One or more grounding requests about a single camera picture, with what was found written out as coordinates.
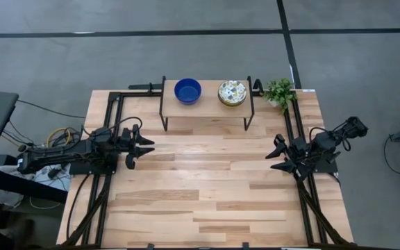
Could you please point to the green potted plant white pot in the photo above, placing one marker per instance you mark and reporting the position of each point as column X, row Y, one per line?
column 280, row 92

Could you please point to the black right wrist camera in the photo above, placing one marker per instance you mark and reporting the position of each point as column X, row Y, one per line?
column 300, row 175

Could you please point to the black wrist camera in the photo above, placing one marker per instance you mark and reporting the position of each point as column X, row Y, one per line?
column 131, row 162
column 300, row 175

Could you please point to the white power box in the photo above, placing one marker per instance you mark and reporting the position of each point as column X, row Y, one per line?
column 43, row 175

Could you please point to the black aluminium table frame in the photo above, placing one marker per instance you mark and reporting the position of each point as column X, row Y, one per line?
column 134, row 94

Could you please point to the white plastic bag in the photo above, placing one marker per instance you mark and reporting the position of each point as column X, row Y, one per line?
column 5, row 198

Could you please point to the wooden shelf riser black legs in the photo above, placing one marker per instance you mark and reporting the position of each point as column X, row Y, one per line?
column 207, row 109

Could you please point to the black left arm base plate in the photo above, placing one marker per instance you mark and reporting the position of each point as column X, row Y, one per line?
column 92, row 170

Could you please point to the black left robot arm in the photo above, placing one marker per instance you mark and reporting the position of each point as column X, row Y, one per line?
column 57, row 158

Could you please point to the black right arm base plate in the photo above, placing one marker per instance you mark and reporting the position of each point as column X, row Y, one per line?
column 330, row 168

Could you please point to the long black table clamp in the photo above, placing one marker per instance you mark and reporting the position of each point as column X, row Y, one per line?
column 144, row 86

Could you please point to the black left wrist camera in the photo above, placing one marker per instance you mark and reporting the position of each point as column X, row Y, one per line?
column 131, row 162

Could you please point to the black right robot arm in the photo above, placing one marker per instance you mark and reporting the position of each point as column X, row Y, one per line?
column 325, row 146

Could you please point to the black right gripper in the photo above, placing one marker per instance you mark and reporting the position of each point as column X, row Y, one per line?
column 299, row 152

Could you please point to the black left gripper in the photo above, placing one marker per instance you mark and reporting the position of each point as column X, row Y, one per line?
column 128, row 142

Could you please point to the black table beam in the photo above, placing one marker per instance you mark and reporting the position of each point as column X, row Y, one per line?
column 19, row 184

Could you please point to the short black table clamp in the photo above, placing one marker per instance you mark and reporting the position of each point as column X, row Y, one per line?
column 258, row 87

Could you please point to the small black edge bracket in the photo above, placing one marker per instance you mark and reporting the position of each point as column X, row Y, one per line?
column 245, row 246

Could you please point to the blue mini bowl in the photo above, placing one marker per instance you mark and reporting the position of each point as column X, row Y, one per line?
column 187, row 91

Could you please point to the yellow bowl speckled inside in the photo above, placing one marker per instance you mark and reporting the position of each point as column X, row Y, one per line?
column 232, row 92

